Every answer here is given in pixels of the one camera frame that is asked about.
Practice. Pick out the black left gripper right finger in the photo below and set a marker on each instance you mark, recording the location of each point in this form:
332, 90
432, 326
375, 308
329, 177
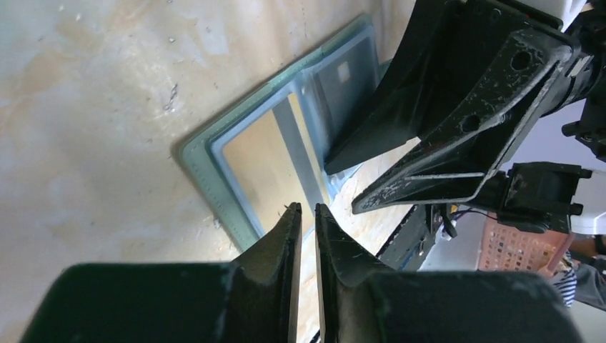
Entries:
363, 300

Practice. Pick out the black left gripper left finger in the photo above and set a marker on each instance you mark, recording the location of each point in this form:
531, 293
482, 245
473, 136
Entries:
253, 298

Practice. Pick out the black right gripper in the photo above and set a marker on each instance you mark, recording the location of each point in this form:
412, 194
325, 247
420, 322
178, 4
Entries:
534, 72

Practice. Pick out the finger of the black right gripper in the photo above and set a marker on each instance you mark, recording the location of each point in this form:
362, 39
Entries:
443, 53

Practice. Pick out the grey card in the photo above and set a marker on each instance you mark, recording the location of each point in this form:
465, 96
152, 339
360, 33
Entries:
339, 82

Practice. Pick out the sage green card holder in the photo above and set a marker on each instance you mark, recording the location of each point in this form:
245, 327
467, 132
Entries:
201, 157

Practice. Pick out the gold card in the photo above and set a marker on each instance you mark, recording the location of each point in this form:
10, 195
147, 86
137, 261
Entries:
274, 163

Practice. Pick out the orange plastic basket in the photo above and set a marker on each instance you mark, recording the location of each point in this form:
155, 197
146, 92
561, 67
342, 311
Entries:
508, 249

